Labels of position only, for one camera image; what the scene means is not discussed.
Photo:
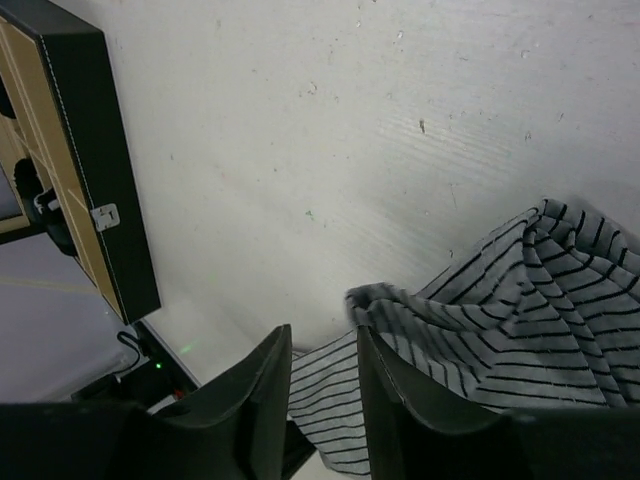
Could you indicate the rolled black underwear in box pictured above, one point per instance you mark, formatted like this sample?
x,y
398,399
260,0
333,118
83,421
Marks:
x,y
42,206

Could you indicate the grey striped underwear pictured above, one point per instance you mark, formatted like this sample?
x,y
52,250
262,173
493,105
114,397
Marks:
x,y
543,314

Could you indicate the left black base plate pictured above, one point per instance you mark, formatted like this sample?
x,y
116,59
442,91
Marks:
x,y
153,379

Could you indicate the wooden compartment organizer box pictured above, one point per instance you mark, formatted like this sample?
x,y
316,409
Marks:
x,y
60,111

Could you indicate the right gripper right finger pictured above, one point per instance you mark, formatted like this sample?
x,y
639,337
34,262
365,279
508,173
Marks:
x,y
417,429

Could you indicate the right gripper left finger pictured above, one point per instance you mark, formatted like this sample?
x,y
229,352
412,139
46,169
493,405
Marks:
x,y
233,427

